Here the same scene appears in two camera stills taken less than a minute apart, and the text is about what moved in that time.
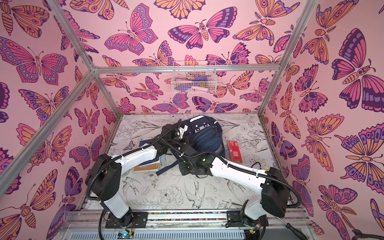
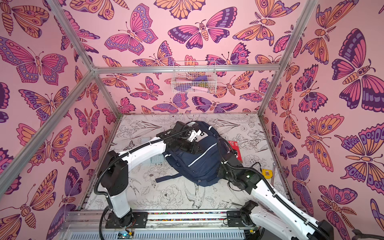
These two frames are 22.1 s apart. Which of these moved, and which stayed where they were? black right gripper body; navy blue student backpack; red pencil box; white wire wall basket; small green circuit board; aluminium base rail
Moved: navy blue student backpack; black right gripper body
Stayed: white wire wall basket; aluminium base rail; red pencil box; small green circuit board
